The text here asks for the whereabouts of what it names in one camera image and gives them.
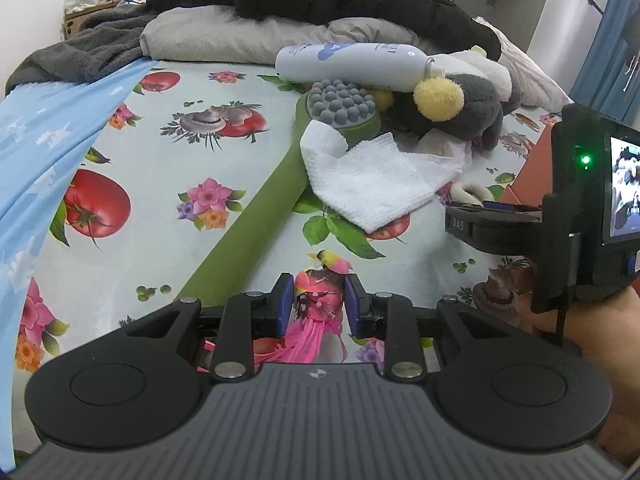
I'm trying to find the light grey duvet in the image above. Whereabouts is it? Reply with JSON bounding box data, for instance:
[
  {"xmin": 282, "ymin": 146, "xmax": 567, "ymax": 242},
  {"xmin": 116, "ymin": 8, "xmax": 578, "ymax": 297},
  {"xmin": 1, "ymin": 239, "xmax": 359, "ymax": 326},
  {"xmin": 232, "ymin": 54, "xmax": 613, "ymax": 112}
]
[{"xmin": 472, "ymin": 16, "xmax": 572, "ymax": 108}]

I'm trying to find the grey dotted pillow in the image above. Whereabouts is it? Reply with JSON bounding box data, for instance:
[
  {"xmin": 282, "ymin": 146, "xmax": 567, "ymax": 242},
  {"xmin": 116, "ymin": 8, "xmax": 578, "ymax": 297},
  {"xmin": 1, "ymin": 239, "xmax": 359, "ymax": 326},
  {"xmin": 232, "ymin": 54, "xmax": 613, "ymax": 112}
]
[{"xmin": 140, "ymin": 5, "xmax": 427, "ymax": 67}]

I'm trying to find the dark grey fleece blanket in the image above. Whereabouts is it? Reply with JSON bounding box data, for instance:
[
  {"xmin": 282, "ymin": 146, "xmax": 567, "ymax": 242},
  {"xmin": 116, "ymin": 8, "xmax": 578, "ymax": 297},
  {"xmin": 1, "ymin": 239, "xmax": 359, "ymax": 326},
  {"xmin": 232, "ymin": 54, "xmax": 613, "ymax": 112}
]
[{"xmin": 5, "ymin": 7, "xmax": 167, "ymax": 97}]

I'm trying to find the cardboard box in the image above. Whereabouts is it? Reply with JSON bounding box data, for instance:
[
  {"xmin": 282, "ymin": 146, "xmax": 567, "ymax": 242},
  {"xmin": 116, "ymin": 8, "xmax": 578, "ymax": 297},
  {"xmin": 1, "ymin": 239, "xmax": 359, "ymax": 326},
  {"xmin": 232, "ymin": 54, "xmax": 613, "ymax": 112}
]
[{"xmin": 62, "ymin": 0, "xmax": 126, "ymax": 41}]

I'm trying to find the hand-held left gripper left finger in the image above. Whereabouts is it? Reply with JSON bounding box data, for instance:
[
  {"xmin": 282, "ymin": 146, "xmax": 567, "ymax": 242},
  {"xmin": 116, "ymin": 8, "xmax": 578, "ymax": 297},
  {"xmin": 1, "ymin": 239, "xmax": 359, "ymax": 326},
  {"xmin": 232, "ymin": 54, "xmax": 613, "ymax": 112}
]
[{"xmin": 125, "ymin": 272, "xmax": 296, "ymax": 381}]

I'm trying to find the fruit and flower printed sheet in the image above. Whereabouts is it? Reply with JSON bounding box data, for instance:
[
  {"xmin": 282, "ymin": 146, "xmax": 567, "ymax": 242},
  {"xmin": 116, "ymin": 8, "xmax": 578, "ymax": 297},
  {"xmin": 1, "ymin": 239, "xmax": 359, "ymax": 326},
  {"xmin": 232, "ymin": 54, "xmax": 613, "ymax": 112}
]
[{"xmin": 10, "ymin": 57, "xmax": 572, "ymax": 382}]

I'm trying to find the grey white penguin plush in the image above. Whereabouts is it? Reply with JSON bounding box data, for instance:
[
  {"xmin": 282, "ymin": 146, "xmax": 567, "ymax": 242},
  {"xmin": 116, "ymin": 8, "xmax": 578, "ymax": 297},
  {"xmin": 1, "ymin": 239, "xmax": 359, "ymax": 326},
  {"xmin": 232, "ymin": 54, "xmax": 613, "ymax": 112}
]
[{"xmin": 370, "ymin": 46, "xmax": 524, "ymax": 153}]

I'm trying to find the blue bed sheet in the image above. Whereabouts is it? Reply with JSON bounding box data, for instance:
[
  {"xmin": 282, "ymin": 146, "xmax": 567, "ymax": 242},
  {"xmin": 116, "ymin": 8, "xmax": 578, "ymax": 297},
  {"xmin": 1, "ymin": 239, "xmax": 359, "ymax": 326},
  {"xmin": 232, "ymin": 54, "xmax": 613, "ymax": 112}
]
[{"xmin": 0, "ymin": 60, "xmax": 162, "ymax": 461}]

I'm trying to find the white lotion bottle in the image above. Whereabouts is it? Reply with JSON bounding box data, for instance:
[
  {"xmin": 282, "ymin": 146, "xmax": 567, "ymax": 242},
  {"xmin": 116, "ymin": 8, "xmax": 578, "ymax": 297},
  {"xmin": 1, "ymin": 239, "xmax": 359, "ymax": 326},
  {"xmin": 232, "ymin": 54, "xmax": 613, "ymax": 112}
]
[{"xmin": 275, "ymin": 42, "xmax": 446, "ymax": 92}]

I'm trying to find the white washcloth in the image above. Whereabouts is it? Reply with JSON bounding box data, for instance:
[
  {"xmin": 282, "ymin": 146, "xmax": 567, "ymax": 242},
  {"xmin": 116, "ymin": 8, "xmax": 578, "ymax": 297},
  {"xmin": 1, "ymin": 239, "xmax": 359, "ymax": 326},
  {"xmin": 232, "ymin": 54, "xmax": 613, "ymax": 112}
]
[{"xmin": 299, "ymin": 120, "xmax": 468, "ymax": 234}]

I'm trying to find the person's right forearm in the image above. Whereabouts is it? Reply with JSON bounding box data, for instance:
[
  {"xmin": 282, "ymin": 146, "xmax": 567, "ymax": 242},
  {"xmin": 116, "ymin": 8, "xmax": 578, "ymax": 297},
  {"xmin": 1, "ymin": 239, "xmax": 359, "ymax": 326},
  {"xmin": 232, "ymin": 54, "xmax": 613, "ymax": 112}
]
[{"xmin": 596, "ymin": 385, "xmax": 640, "ymax": 472}]

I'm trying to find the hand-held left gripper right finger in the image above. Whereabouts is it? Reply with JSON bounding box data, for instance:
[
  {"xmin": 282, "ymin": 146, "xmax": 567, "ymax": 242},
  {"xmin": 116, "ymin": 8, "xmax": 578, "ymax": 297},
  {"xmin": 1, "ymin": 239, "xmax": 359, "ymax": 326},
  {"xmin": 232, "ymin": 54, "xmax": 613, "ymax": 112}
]
[{"xmin": 345, "ymin": 274, "xmax": 518, "ymax": 381}]

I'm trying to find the pink doll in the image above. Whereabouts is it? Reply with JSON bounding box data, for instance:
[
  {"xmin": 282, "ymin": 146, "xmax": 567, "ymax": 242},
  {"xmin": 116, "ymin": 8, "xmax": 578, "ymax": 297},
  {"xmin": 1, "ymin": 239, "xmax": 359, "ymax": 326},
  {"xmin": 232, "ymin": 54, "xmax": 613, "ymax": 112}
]
[{"xmin": 200, "ymin": 250, "xmax": 357, "ymax": 372}]

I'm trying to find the beige fluffy toy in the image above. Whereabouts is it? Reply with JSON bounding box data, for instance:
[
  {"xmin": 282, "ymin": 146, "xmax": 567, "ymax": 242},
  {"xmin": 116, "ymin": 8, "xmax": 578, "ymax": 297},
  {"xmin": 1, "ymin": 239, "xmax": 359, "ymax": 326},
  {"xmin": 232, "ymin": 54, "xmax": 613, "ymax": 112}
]
[{"xmin": 450, "ymin": 182, "xmax": 494, "ymax": 207}]

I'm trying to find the person's right hand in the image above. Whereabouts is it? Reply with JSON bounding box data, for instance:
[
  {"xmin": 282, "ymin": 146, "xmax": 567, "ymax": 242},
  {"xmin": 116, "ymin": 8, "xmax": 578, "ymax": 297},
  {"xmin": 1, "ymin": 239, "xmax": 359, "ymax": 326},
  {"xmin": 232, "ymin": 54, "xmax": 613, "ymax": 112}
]
[{"xmin": 516, "ymin": 279, "xmax": 640, "ymax": 403}]

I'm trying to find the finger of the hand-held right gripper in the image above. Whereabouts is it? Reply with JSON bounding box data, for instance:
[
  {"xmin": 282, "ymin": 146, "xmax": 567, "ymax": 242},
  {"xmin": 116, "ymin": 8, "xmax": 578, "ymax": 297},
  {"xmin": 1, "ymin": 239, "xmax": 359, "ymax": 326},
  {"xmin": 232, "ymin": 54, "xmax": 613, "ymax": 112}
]
[{"xmin": 444, "ymin": 201, "xmax": 546, "ymax": 264}]

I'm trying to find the pale pink cloth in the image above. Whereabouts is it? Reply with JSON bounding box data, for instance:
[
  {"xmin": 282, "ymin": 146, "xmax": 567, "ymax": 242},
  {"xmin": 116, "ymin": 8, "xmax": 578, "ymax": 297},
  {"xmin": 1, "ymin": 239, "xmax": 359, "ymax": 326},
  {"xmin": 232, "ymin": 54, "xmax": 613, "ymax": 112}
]
[{"xmin": 419, "ymin": 129, "xmax": 474, "ymax": 159}]

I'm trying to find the blue curtain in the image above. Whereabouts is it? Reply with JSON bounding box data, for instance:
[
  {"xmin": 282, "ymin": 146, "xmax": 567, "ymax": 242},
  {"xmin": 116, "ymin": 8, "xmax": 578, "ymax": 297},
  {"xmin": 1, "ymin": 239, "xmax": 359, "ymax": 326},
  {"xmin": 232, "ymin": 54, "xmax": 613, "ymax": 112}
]
[{"xmin": 570, "ymin": 0, "xmax": 640, "ymax": 126}]

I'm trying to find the green long-handled massage brush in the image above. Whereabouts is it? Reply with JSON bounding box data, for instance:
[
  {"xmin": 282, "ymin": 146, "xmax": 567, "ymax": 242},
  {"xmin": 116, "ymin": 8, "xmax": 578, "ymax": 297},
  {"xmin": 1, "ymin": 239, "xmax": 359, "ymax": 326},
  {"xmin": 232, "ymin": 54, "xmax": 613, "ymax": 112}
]
[{"xmin": 177, "ymin": 79, "xmax": 384, "ymax": 308}]

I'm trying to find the orange-rimmed storage box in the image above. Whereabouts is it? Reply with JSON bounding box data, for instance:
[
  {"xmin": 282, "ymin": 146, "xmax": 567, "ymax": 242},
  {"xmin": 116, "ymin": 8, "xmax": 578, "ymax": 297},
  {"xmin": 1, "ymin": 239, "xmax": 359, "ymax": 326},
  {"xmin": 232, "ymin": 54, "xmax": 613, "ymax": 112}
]
[{"xmin": 497, "ymin": 122, "xmax": 564, "ymax": 209}]

